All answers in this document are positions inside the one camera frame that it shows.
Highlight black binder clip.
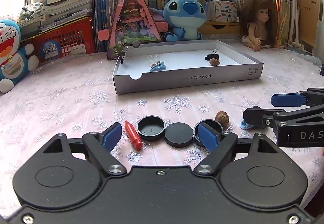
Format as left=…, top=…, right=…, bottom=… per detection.
left=205, top=49, right=219, bottom=61

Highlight brown nut in tray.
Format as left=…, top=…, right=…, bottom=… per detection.
left=209, top=58, right=220, bottom=66

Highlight black round cap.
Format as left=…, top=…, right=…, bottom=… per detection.
left=137, top=115, right=166, bottom=142
left=194, top=119, right=224, bottom=151

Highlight pink triangular toy house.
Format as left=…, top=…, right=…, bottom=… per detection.
left=98, top=0, right=169, bottom=60

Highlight black round lid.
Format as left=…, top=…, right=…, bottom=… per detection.
left=165, top=123, right=193, bottom=148

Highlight black adapter at edge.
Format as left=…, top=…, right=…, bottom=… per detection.
left=320, top=63, right=324, bottom=76

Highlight stack of books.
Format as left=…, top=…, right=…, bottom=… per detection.
left=18, top=0, right=93, bottom=39

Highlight blue upright thin books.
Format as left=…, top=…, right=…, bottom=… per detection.
left=93, top=0, right=110, bottom=52

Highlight white patterned cardboard box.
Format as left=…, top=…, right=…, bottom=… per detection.
left=209, top=0, right=237, bottom=23

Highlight blue clip in tray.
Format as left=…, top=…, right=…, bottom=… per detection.
left=149, top=61, right=166, bottom=72

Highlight brown haired doll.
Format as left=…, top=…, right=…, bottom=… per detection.
left=239, top=0, right=278, bottom=51

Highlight brown hazelnut on table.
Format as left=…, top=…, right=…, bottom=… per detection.
left=215, top=110, right=230, bottom=129

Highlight Doraemon plush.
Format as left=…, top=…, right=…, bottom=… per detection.
left=0, top=19, right=39, bottom=93

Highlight clear plastic round lid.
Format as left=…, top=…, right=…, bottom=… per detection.
left=147, top=55, right=160, bottom=64

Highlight grey white cardboard tray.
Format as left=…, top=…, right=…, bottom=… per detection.
left=113, top=40, right=264, bottom=95

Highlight blue Stitch plush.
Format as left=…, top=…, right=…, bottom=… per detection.
left=150, top=0, right=208, bottom=42

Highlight red plastic crate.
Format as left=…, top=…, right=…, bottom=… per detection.
left=21, top=17, right=96, bottom=62

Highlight blue toy shoe clip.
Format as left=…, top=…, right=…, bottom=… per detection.
left=240, top=119, right=254, bottom=130

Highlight binder clip on tray corner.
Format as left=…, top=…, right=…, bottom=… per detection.
left=118, top=46, right=129, bottom=64

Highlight wooden drawer shelf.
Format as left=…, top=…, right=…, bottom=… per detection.
left=198, top=21, right=242, bottom=35

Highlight red crayon-shaped clip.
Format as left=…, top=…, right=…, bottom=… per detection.
left=125, top=120, right=143, bottom=151

